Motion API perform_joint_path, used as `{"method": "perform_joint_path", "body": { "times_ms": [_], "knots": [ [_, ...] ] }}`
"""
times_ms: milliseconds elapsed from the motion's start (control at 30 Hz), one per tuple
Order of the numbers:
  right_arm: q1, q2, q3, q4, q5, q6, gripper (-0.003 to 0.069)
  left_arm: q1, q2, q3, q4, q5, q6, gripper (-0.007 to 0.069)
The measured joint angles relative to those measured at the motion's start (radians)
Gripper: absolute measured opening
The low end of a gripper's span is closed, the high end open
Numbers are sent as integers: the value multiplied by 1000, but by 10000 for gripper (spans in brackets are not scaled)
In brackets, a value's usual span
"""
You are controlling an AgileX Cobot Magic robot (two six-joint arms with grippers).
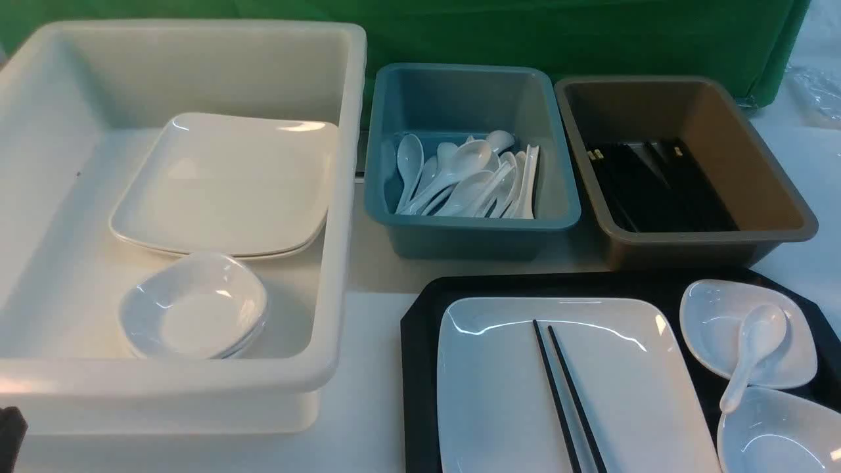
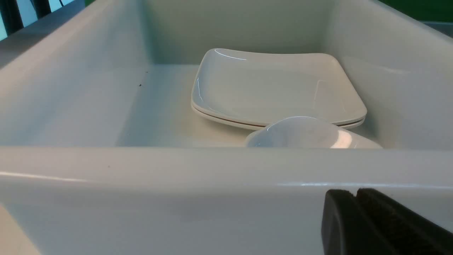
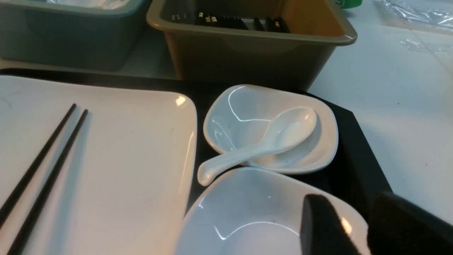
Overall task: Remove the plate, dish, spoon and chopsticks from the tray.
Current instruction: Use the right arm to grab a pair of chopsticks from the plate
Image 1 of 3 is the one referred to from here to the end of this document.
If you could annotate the stacked white square plates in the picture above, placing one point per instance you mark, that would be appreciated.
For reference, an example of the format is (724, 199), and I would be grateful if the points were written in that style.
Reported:
(242, 186)

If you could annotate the white ceramic soup spoon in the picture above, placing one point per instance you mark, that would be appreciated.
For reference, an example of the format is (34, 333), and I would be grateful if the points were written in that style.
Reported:
(760, 334)

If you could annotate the brown plastic bin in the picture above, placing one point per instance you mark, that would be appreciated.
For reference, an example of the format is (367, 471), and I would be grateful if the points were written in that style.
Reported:
(764, 203)

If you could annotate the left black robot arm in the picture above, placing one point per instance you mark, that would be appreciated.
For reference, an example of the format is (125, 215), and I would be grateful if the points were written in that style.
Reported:
(13, 429)

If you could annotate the clear plastic sheet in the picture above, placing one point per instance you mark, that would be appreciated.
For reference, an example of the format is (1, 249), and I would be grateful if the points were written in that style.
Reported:
(817, 93)

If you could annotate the teal plastic bin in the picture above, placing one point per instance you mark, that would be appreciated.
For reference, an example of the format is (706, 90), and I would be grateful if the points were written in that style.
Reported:
(447, 103)

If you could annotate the black chopstick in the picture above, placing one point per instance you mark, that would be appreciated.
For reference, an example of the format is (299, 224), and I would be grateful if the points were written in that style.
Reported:
(559, 409)
(571, 383)

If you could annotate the small white bowl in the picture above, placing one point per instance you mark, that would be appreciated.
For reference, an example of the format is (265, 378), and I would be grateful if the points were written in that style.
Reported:
(773, 431)
(711, 314)

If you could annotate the large white plastic tub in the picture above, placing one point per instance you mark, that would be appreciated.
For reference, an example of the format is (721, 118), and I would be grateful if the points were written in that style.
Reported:
(82, 103)

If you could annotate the pile of white spoons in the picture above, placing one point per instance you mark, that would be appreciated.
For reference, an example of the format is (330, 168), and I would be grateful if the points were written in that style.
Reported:
(480, 178)

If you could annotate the white square rice plate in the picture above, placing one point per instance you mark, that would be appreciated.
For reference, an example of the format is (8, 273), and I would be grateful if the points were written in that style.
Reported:
(496, 412)

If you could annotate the pile of black chopsticks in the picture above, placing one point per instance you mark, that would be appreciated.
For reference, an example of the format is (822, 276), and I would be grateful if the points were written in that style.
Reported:
(658, 187)

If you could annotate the stacked small white bowls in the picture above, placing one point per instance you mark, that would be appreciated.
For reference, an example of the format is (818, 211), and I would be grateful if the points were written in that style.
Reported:
(203, 306)

